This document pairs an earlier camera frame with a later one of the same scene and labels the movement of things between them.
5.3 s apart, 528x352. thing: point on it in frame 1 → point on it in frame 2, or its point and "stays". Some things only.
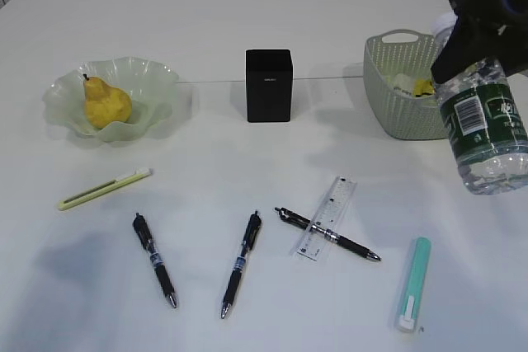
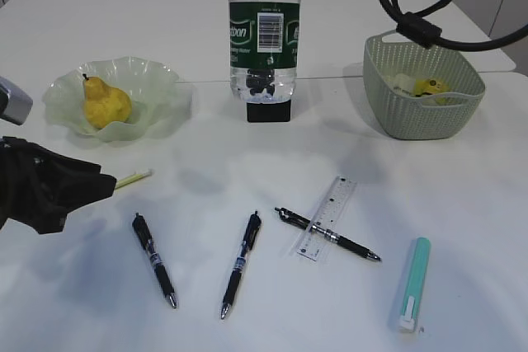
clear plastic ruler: x=327 y=216 stays
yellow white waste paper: x=417 y=87 stays
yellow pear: x=105 y=105 stays
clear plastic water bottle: x=485 y=111 → x=265 y=35
